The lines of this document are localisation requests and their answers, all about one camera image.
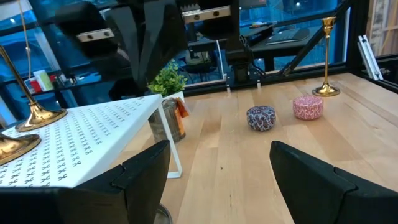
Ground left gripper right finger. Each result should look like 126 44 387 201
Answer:
269 141 398 224

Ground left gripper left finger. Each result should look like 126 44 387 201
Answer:
0 139 172 224

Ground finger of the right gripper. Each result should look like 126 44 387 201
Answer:
107 4 147 94
141 0 187 86

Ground silver metal candle can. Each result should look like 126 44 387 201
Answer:
154 203 174 224

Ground tall brass candlestick holder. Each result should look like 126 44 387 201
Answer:
0 45 68 133

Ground pink patterned candle tin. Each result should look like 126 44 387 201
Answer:
292 95 324 121

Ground navy patterned candle tin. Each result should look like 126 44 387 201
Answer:
246 105 277 132

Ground green plant in white pot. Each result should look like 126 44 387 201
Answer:
147 58 189 103

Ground white perforated metal shelf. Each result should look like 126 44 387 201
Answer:
0 94 184 189

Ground black desk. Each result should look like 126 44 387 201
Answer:
186 24 312 73

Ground black keyboard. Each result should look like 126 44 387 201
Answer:
266 28 311 45

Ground black aluminium table frame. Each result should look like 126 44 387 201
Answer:
183 0 398 94

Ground silver aluminium extrusion bracket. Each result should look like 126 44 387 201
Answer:
356 34 384 81

